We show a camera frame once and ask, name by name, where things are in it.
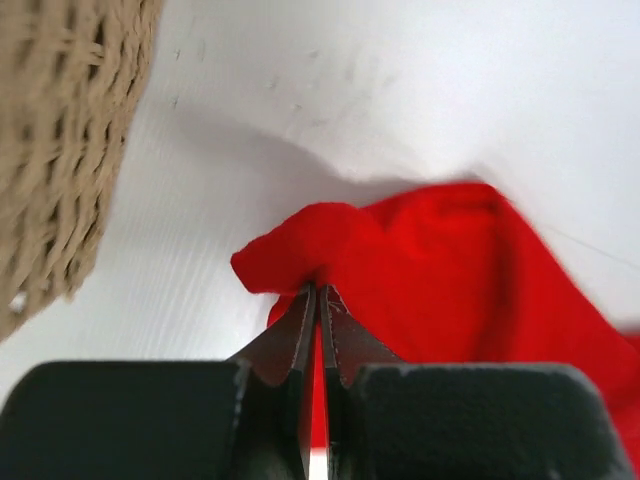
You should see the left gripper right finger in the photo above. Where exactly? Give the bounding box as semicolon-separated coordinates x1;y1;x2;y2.
319;285;403;479

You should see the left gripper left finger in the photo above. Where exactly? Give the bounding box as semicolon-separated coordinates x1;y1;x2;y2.
229;285;316;479

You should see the red t shirt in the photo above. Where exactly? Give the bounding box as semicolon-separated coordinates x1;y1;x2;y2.
231;182;639;465

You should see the woven wicker basket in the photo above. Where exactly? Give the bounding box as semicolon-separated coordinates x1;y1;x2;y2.
1;1;163;337

